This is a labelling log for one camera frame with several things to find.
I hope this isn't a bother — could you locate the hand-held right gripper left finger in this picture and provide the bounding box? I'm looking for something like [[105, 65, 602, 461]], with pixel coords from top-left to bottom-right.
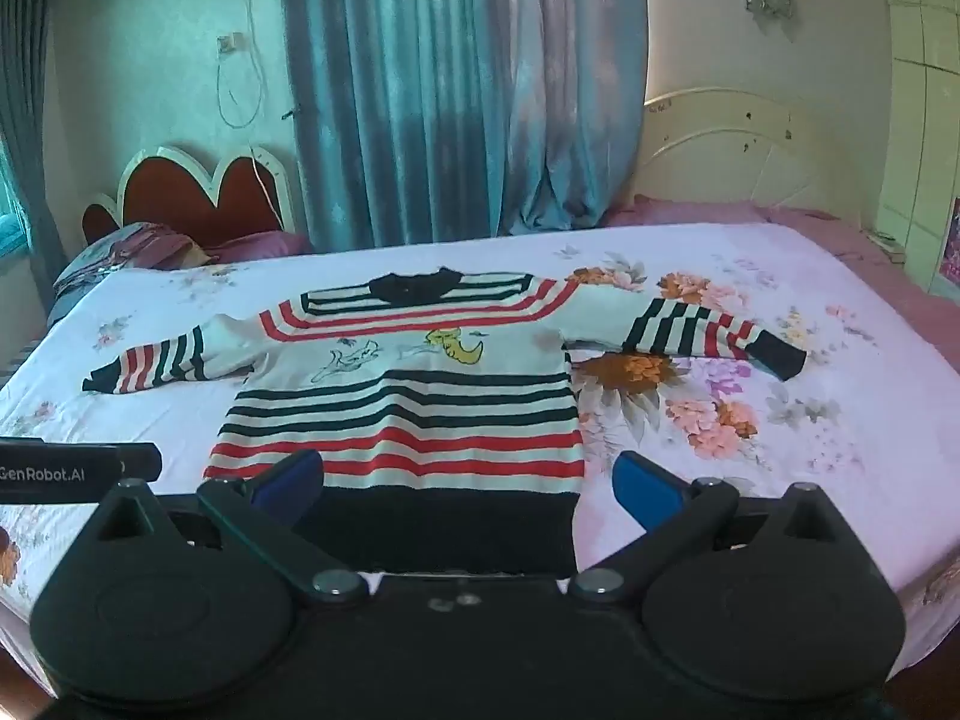
[[90, 450, 370, 607]]

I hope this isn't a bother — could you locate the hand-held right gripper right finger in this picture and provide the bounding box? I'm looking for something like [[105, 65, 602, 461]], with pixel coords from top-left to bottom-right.
[[568, 451, 852, 605]]

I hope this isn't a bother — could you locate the striped knit sweater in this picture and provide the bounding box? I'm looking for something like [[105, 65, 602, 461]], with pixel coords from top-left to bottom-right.
[[81, 266, 808, 575]]

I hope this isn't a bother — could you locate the floral bedsheet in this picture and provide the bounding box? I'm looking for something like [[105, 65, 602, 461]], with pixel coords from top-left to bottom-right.
[[0, 221, 960, 691]]

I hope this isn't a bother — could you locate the pink pillow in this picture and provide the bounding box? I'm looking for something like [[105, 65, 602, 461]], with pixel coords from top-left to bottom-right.
[[46, 221, 220, 327]]

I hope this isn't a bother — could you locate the purple pillow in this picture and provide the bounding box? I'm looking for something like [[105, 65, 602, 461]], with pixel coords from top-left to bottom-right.
[[202, 232, 314, 265]]

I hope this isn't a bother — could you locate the red heart-shaped headboard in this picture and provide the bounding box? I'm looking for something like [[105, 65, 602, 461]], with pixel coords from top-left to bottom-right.
[[81, 144, 295, 250]]

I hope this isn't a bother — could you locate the purple bed cover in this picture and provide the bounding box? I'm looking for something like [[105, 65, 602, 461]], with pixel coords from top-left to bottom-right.
[[604, 195, 960, 410]]

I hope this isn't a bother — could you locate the cream arched headboard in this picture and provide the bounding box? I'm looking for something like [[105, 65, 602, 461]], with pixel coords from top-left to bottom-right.
[[634, 88, 886, 212]]

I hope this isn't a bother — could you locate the dark side curtain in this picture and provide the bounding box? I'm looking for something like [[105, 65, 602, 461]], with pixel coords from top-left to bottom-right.
[[0, 0, 70, 323]]

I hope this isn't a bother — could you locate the blue-grey curtain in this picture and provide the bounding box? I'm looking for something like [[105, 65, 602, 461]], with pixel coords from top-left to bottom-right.
[[279, 0, 650, 250]]

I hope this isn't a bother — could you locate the cream panelled cabinet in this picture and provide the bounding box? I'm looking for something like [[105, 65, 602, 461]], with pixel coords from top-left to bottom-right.
[[874, 0, 960, 293]]

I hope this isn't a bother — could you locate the pink wall poster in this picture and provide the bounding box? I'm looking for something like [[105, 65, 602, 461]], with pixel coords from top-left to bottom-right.
[[934, 195, 960, 295]]

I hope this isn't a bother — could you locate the white cable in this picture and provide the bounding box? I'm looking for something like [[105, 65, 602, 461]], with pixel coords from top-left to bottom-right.
[[216, 0, 290, 230]]

